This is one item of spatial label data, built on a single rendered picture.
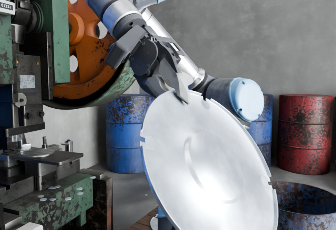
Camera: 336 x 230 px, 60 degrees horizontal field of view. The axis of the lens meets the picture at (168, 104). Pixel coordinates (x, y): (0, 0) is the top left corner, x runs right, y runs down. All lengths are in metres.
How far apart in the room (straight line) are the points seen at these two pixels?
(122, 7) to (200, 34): 3.79
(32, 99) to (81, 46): 0.42
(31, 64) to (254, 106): 0.88
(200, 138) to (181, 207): 0.13
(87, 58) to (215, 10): 3.06
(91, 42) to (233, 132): 1.09
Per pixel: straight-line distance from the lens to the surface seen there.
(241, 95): 0.79
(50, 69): 1.32
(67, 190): 1.28
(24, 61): 1.28
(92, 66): 1.53
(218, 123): 0.56
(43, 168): 1.25
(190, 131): 0.49
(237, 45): 4.24
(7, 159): 1.30
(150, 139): 0.42
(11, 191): 1.21
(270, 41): 4.20
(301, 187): 1.89
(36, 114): 1.28
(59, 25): 1.37
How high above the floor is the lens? 1.08
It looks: 5 degrees down
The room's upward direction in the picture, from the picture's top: straight up
